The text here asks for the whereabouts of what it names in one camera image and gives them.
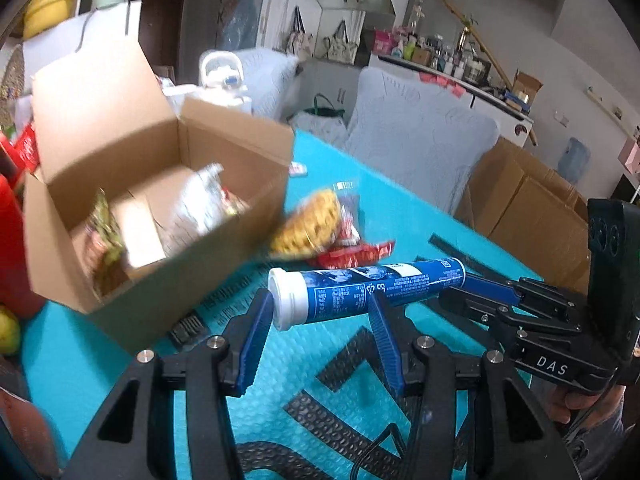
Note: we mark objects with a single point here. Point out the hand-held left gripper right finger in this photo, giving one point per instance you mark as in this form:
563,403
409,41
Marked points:
389,347

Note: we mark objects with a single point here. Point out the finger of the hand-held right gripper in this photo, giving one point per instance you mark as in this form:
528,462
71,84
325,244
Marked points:
475,307
487,284

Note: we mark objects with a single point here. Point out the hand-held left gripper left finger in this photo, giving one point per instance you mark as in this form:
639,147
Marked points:
252,340

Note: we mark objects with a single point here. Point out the blue tube white cap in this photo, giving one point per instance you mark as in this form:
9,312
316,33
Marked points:
350,292

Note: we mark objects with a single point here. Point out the small red orange packet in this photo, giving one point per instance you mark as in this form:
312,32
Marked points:
232,202

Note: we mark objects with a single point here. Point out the white snack packet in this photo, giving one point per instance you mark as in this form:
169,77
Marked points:
197,210

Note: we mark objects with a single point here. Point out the brown noodle snack packet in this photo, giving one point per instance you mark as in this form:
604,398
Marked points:
102,242

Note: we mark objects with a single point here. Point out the person's right forearm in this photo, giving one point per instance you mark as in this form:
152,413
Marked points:
600,440

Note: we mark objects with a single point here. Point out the person's right hand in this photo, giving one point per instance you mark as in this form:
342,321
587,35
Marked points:
580,405

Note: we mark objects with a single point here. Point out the teal printed table mat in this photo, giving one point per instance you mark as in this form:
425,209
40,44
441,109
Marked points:
310,365

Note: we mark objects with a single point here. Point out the large flat cardboard boxes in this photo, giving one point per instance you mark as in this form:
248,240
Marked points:
530,215

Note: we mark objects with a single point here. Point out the long red snack packet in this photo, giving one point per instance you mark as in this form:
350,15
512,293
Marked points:
350,257

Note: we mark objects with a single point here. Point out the yellow snack bag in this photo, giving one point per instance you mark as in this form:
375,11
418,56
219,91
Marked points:
310,227

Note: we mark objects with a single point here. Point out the light blue hanging bag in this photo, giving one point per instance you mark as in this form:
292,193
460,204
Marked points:
575,160

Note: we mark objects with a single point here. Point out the pink box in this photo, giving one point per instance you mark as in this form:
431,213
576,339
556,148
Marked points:
632,157

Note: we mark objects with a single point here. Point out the clear snack packet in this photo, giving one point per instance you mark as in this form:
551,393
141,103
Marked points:
347,197

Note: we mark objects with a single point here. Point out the white counter cabinet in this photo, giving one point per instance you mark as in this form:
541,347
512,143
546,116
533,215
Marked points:
495,110

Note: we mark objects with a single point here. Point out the grey covered chair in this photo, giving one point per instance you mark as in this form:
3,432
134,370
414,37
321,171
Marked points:
415,125
265,80

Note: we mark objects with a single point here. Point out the pink white flat packet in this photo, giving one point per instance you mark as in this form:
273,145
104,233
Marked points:
298,170

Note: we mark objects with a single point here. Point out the small cardboard box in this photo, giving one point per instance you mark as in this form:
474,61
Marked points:
525,90

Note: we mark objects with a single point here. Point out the pink sticky notes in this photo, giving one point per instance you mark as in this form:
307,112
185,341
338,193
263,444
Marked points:
442,82

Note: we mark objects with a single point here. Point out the row of bottles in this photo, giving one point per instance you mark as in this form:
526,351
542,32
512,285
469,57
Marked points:
440,52

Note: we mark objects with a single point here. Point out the yellow green fruit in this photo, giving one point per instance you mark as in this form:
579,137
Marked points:
7,332

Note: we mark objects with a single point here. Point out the gold stair railing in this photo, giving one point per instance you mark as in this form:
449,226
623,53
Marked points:
470,30

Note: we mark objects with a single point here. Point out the red plastic container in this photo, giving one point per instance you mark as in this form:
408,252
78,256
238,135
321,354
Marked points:
10,240

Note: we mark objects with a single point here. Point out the white teapot kettle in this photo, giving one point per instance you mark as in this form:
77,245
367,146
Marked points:
222,77

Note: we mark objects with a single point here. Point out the red bag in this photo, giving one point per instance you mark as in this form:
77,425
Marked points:
25,145

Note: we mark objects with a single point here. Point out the hanging tote bag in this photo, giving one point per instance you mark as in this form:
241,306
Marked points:
300,37

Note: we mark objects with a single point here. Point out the dark brown door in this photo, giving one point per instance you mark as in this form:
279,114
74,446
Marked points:
160,25

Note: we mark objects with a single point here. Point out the round woven tray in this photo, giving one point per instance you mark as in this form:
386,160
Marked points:
12,77

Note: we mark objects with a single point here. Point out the white refrigerator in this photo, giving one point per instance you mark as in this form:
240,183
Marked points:
65,35

